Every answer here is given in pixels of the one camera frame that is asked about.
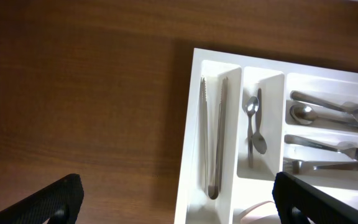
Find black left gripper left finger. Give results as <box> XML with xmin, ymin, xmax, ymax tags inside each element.
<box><xmin>0</xmin><ymin>174</ymin><xmax>84</xmax><ymax>224</ymax></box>

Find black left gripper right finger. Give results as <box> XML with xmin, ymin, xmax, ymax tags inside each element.
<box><xmin>272</xmin><ymin>172</ymin><xmax>358</xmax><ymax>224</ymax></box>

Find silver fork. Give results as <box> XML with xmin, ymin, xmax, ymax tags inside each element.
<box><xmin>284</xmin><ymin>134</ymin><xmax>358</xmax><ymax>161</ymax></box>
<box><xmin>282</xmin><ymin>159</ymin><xmax>358</xmax><ymax>174</ymax></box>

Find pink plastic knife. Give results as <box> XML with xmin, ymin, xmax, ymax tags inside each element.
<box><xmin>237</xmin><ymin>201</ymin><xmax>280</xmax><ymax>224</ymax></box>

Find small silver teaspoon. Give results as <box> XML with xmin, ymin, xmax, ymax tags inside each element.
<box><xmin>252</xmin><ymin>88</ymin><xmax>267</xmax><ymax>154</ymax></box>

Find large silver spoon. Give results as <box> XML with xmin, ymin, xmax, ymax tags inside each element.
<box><xmin>290</xmin><ymin>91</ymin><xmax>358</xmax><ymax>123</ymax></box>
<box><xmin>289</xmin><ymin>105</ymin><xmax>358</xmax><ymax>128</ymax></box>

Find metal tweezers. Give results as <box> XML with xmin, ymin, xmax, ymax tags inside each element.
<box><xmin>200</xmin><ymin>77</ymin><xmax>228</xmax><ymax>200</ymax></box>

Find small bent metal spoon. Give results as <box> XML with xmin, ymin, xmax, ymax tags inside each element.
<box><xmin>245</xmin><ymin>96</ymin><xmax>259</xmax><ymax>169</ymax></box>

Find white plastic cutlery tray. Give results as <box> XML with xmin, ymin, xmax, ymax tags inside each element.
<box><xmin>175</xmin><ymin>49</ymin><xmax>358</xmax><ymax>223</ymax></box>

